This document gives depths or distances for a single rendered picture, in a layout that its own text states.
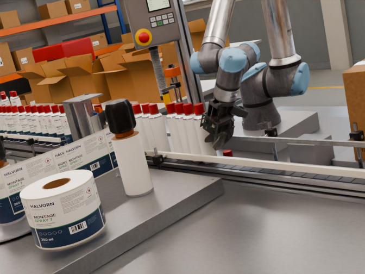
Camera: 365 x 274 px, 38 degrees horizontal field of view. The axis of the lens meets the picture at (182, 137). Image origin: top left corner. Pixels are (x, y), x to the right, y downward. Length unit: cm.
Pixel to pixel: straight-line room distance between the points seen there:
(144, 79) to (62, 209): 240
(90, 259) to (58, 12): 834
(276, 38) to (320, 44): 606
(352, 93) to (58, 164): 92
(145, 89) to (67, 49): 369
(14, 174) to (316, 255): 92
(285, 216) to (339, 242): 21
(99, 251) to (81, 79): 310
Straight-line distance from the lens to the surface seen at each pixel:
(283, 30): 189
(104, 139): 180
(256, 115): 199
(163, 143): 193
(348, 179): 144
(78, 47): 744
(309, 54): 808
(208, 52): 170
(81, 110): 209
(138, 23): 189
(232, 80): 155
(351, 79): 158
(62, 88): 475
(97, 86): 425
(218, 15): 178
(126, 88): 401
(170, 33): 190
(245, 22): 870
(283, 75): 190
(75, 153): 174
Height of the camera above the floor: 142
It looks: 14 degrees down
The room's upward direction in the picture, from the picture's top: 13 degrees counter-clockwise
